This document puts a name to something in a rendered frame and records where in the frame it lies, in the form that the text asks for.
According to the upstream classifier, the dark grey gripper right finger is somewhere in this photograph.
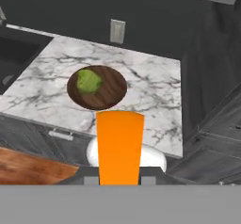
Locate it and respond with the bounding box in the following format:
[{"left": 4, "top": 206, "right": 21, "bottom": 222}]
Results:
[{"left": 138, "top": 166, "right": 190, "bottom": 186}]

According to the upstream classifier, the brown wooden salad bowl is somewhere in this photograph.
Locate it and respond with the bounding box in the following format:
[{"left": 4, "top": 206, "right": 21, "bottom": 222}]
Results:
[{"left": 66, "top": 65, "right": 128, "bottom": 111}]

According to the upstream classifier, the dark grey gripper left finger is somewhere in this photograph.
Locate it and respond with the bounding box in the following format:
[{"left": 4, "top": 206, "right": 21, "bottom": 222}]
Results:
[{"left": 56, "top": 166, "right": 101, "bottom": 186}]

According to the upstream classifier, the grey wall outlet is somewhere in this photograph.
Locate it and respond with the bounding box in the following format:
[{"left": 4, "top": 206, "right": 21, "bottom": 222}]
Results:
[{"left": 109, "top": 18, "right": 126, "bottom": 45}]

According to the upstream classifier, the silver tap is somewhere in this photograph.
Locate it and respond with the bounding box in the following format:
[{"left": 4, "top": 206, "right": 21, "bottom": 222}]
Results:
[{"left": 0, "top": 7, "right": 8, "bottom": 28}]

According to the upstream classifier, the dark grey cupboard run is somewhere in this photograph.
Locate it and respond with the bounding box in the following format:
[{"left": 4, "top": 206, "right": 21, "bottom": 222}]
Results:
[{"left": 166, "top": 82, "right": 241, "bottom": 185}]

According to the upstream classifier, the silver drawer handle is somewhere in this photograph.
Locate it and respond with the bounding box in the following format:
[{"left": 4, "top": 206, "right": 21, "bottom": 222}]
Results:
[{"left": 48, "top": 129, "right": 74, "bottom": 142}]

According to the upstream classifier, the black sink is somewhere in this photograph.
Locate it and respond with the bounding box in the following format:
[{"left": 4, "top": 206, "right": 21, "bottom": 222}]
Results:
[{"left": 0, "top": 25, "right": 55, "bottom": 96}]

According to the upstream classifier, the green lettuce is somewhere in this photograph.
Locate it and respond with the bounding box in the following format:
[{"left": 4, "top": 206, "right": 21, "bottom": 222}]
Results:
[{"left": 75, "top": 69, "right": 104, "bottom": 95}]

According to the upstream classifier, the dark grey drawer front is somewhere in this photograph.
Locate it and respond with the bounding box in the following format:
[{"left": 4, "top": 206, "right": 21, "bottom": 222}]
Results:
[{"left": 0, "top": 112, "right": 96, "bottom": 167}]

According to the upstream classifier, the white round object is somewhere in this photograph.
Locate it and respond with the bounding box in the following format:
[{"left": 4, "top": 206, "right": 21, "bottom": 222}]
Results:
[{"left": 86, "top": 136, "right": 168, "bottom": 174}]

